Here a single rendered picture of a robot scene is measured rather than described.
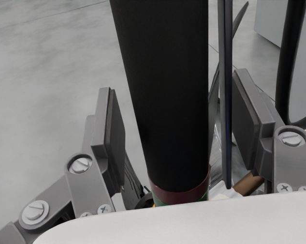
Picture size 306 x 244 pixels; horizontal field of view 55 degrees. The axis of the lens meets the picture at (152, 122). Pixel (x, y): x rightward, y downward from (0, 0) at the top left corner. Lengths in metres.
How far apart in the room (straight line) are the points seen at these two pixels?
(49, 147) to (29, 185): 0.36
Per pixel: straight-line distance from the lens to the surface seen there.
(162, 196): 0.16
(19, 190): 2.30
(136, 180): 0.56
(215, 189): 0.25
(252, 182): 0.25
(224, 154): 0.16
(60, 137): 2.52
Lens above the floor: 1.60
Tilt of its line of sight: 42 degrees down
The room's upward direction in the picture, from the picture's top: 10 degrees counter-clockwise
